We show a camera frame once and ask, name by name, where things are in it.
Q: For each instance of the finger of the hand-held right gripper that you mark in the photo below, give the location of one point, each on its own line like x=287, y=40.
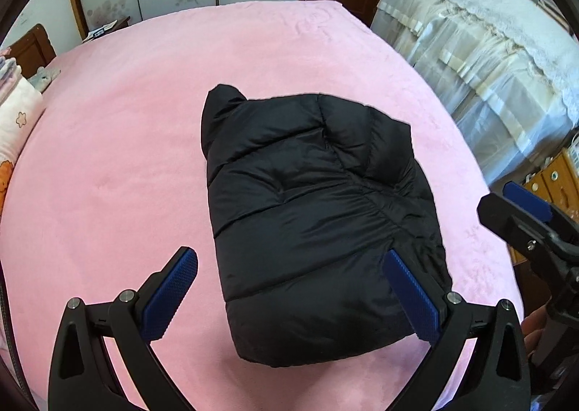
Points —
x=527, y=199
x=506, y=221

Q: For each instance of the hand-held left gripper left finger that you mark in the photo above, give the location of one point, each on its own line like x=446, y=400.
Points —
x=172, y=293

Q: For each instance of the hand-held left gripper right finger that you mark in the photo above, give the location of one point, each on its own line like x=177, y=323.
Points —
x=414, y=298

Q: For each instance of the black puffer jacket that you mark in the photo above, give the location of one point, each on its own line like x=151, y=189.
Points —
x=316, y=212

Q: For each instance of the person's right hand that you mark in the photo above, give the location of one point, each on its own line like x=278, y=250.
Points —
x=535, y=327

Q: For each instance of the wooden drawer cabinet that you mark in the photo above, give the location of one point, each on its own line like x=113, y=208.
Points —
x=561, y=180

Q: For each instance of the lace-covered furniture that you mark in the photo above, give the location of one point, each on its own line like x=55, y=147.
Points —
x=488, y=53

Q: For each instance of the pink bed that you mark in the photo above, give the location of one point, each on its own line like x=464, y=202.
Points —
x=135, y=144

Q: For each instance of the pink cartoon pillow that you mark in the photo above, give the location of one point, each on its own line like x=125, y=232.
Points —
x=18, y=121

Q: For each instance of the grey plush toy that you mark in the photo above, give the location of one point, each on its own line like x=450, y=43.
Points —
x=44, y=78

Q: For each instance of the papers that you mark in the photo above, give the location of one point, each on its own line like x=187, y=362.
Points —
x=104, y=29

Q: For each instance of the wooden nightstand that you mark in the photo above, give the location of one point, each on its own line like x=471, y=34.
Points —
x=122, y=24

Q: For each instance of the folded pink striped quilt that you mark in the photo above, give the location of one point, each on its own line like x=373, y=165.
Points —
x=9, y=69

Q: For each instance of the wooden headboard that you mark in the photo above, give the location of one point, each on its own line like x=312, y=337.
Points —
x=34, y=51

